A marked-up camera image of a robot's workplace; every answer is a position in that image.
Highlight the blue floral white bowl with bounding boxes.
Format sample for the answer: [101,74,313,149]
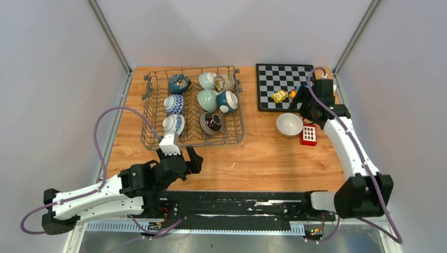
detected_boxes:
[162,114,186,135]

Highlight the dark blue white bowl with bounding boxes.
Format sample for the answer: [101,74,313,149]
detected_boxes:
[216,91,238,113]

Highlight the yellow toy block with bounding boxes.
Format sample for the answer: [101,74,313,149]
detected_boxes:
[271,90,288,103]

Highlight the red white toy block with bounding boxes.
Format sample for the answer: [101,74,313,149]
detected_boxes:
[300,124,317,147]

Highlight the grey wire dish rack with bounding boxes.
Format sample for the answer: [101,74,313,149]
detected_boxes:
[142,65,245,147]

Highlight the cream beige bowl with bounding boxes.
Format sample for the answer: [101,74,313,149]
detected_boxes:
[276,113,304,137]

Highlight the blue zigzag pattern bowl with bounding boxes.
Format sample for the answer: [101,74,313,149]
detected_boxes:
[163,94,185,115]

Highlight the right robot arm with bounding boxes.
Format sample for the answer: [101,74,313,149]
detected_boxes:
[290,79,394,220]

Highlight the orange blue toy car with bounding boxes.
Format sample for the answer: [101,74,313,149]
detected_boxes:
[288,89,297,100]

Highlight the pale green bowl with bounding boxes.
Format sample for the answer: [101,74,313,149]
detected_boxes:
[197,90,218,112]
[198,72,217,90]

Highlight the pale green bowl rear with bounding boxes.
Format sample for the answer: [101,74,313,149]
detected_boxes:
[198,72,217,90]

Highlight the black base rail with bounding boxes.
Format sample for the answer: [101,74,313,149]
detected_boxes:
[133,191,336,230]

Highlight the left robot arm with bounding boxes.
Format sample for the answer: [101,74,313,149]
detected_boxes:
[42,146,203,235]

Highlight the dark teal glazed bowl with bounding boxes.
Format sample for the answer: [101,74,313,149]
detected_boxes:
[168,74,191,95]

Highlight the pale green bowl middle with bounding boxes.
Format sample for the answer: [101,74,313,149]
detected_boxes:
[197,90,218,112]

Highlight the black striped bowl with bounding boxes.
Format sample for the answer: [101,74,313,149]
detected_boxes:
[199,112,222,136]

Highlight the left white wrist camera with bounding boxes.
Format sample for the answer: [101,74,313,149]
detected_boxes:
[159,132,181,155]

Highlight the black white checkerboard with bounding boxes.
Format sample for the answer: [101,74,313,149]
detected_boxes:
[256,63,314,112]

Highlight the beige speckled bowl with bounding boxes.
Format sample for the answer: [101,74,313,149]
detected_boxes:
[215,73,235,92]

